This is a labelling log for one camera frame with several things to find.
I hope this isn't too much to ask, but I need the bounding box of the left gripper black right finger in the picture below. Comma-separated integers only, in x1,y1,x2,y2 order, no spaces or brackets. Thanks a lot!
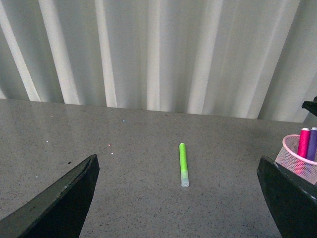
257,156,317,238

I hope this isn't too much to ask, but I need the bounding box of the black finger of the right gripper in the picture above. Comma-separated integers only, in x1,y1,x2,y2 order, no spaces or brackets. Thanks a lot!
302,96,317,116

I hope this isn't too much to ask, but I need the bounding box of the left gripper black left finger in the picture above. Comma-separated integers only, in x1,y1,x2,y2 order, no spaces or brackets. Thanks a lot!
0,155,100,238

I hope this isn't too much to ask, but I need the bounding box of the purple marker pen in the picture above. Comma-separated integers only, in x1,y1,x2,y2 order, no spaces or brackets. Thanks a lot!
307,127,317,162

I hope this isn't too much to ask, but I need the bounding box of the pink marker pen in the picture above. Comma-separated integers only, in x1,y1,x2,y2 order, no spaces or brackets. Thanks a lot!
294,127,311,176

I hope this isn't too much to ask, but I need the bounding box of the pink mesh cup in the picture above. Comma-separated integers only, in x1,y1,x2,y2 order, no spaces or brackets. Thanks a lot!
275,134,317,184

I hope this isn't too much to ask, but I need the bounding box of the white pleated curtain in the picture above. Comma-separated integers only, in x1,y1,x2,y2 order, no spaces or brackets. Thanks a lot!
0,0,317,122

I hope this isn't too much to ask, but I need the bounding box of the green marker pen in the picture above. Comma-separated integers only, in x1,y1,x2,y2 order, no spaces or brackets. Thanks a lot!
179,143,189,187

